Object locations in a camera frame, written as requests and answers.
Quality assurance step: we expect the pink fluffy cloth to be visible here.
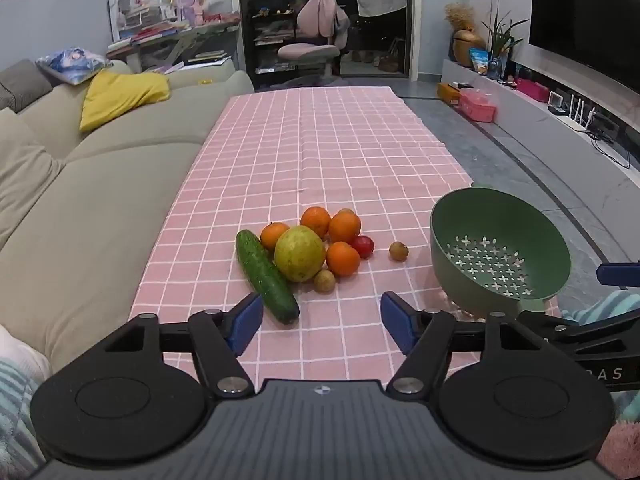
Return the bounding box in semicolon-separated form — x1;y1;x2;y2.
595;422;640;480

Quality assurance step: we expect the orange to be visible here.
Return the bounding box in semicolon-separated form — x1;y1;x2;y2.
300;206;332;240
328;211;362;244
260;222;291;253
326;241;361;277

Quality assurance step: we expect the black cable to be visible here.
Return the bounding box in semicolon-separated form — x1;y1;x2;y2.
592;130;632;168

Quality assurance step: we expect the orange box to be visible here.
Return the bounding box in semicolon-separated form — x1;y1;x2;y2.
436;81;463;106

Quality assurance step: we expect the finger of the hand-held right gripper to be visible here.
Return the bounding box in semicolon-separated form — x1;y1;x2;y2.
596;261;640;287
516;308;640;356

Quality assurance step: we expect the yellow-green guava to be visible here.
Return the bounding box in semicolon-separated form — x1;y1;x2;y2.
274;225;327;283

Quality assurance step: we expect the magenta box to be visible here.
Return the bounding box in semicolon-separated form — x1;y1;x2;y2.
515;77;550;103

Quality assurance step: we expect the golden vase with dried flowers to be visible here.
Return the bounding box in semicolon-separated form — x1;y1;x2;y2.
444;2;487;68

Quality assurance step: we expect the grey cushion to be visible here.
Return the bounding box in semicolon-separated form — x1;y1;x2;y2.
0;59;53;113

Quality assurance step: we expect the green colander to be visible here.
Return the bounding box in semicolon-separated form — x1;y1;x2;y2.
430;187;572;318

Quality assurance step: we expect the blue snack bag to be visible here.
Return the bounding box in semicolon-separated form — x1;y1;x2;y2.
469;48;492;76

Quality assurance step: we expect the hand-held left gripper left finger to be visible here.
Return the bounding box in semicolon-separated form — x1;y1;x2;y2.
95;292;264;397

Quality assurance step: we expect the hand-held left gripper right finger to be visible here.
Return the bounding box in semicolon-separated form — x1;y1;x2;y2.
380;291;551;397

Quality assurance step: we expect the black television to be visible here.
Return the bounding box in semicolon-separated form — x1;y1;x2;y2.
529;0;640;96

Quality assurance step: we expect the printed pillow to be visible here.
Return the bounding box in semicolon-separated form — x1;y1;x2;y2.
36;48;112;86

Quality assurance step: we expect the green potted plant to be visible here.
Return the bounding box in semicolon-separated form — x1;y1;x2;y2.
481;12;530;81

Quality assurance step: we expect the cluttered white desk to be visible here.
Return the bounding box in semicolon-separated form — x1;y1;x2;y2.
106;0;242;75

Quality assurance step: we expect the red tomato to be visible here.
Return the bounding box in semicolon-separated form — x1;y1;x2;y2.
350;235;375;260

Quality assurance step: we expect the beige sofa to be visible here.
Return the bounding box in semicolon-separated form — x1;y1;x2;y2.
0;59;256;376

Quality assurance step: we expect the yellow pillow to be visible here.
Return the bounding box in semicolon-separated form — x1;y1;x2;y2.
79;71;172;133

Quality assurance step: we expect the pink checked tablecloth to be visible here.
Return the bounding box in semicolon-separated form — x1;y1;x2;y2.
129;86;561;396

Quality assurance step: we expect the green cucumber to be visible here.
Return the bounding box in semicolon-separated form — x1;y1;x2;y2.
235;230;300;325

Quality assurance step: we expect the white marble television stand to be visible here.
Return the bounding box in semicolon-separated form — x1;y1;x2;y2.
441;57;640;201

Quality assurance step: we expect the pink office chair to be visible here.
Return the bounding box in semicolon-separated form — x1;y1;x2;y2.
277;0;351;80

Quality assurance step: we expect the teal striped cloth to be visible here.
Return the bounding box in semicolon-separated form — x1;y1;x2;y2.
562;290;640;426
0;325;53;480

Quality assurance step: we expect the white router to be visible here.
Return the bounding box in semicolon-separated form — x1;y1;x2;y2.
565;95;598;127

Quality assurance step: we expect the pink box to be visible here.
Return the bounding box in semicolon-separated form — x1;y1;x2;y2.
459;91;498;123

